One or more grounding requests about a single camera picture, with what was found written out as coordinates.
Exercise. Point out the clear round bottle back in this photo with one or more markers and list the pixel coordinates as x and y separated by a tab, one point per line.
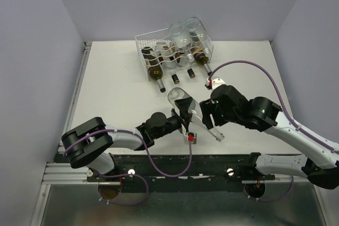
198	33

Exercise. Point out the frosted clear tall bottle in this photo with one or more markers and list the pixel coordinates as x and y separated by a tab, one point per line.
179	93

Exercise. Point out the dark wine bottle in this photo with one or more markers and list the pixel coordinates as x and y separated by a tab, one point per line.
154	70

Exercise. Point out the aluminium extrusion rail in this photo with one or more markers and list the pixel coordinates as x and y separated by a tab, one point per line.
63	174

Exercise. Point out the clear bottle silver cap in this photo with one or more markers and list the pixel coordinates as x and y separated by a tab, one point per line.
181	38

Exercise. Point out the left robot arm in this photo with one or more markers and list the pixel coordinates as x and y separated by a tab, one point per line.
85	145

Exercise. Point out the small bottle brown label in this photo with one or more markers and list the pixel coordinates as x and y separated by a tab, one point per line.
167	60

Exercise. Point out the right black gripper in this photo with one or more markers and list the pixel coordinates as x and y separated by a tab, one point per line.
208	106

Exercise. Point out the clear bottle black cap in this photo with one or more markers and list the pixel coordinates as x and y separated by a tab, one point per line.
185	64

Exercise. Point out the green wine bottle brown label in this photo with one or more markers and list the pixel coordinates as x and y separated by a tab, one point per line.
201	58

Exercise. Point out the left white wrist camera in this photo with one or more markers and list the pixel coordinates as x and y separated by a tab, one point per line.
189	137

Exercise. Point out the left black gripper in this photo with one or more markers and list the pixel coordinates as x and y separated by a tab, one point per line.
184	105

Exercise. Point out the white wire wine rack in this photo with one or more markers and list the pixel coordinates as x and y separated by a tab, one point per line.
150	39

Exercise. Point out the black mounting rail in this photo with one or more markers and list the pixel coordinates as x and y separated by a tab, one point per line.
181	173

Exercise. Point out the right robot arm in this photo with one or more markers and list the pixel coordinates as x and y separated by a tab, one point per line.
318	157

